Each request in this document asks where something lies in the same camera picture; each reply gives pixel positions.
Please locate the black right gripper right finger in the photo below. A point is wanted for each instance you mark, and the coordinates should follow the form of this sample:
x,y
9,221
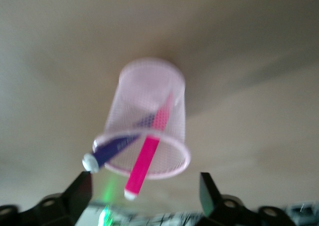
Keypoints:
x,y
216,208

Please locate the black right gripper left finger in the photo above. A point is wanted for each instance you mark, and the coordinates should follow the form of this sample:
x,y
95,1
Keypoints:
x,y
69,206

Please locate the purple marker pen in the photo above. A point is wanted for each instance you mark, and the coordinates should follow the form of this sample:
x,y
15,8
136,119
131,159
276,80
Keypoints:
x,y
109,148

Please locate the pink marker pen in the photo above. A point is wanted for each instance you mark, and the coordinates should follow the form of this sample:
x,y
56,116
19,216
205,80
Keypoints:
x,y
144,161

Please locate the pink mesh pen holder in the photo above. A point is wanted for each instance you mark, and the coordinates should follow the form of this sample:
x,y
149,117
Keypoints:
x,y
149,86

